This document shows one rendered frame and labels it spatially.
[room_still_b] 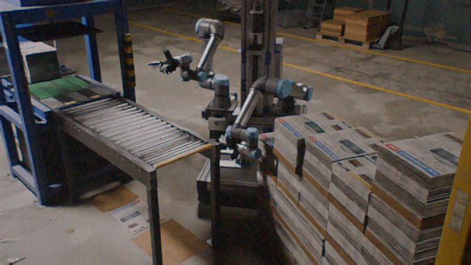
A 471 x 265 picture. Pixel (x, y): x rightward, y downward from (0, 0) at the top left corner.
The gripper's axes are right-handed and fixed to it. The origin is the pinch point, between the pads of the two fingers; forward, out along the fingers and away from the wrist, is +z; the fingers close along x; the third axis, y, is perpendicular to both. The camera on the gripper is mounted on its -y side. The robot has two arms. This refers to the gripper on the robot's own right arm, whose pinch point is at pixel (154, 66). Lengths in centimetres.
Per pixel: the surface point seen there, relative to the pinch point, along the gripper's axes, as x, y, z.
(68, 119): 55, 51, 31
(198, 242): -55, 117, 7
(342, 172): -149, -2, 27
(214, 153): -57, 42, 1
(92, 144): 19, 54, 38
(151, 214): -51, 67, 50
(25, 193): 105, 139, 43
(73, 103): 80, 55, 8
